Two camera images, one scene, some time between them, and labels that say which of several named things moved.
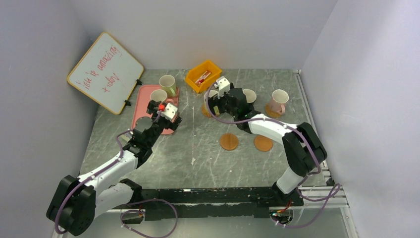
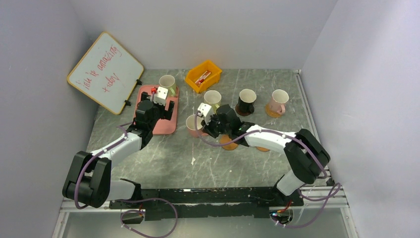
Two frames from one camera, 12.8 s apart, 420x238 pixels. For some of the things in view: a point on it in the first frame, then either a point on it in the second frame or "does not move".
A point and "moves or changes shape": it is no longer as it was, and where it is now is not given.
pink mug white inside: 279,98 does not move
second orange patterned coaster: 271,112 does not move
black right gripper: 214,101 -> 208,128
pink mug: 158,95 moves or changes shape
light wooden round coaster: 229,141 does not move
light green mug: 167,83 does not move
